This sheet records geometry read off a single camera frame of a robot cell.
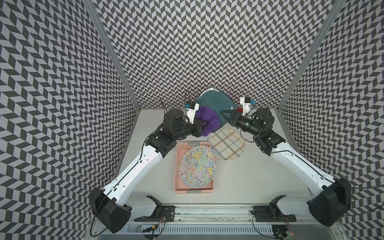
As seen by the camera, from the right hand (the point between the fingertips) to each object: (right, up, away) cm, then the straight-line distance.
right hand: (219, 115), depth 68 cm
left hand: (-6, -4, 0) cm, 7 cm away
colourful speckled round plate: (-10, -29, +17) cm, 35 cm away
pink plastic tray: (-20, -39, +14) cm, 47 cm away
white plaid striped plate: (+10, -18, +32) cm, 38 cm away
